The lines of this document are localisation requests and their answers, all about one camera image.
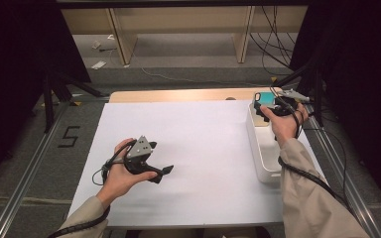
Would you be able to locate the aluminium floor rail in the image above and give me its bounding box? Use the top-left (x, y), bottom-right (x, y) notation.
top-left (0, 100), bottom-right (67, 238)
top-left (304, 103), bottom-right (381, 238)

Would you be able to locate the white plastic bin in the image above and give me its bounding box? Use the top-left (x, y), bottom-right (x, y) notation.
top-left (245, 101), bottom-right (285, 184)

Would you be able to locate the person's left hand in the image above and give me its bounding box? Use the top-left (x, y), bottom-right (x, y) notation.
top-left (95, 138), bottom-right (159, 210)

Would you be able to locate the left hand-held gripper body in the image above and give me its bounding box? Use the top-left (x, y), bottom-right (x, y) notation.
top-left (122, 135), bottom-right (158, 177)

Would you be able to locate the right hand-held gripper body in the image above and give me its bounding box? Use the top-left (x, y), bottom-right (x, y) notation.
top-left (271, 88), bottom-right (312, 117)

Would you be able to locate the white table sheet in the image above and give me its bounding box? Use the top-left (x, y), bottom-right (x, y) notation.
top-left (66, 100), bottom-right (329, 230)

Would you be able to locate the black curtain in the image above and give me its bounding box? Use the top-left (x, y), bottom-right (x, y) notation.
top-left (291, 0), bottom-right (381, 206)
top-left (0, 0), bottom-right (92, 186)

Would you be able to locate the black metal stand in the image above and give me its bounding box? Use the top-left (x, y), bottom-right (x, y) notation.
top-left (273, 58), bottom-right (325, 127)
top-left (42, 69), bottom-right (111, 134)

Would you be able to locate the iridescent phone case teal rim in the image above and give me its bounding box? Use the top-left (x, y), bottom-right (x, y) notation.
top-left (253, 91), bottom-right (278, 109)

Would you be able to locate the person's right hand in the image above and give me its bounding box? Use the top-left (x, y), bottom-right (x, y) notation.
top-left (260, 102), bottom-right (310, 149)

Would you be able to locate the black cable bundle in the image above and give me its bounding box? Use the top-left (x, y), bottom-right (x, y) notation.
top-left (248, 5), bottom-right (301, 77)

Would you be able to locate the black spiral-wrapped cable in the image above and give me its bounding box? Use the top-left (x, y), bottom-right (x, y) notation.
top-left (48, 140), bottom-right (138, 238)
top-left (269, 85), bottom-right (350, 207)

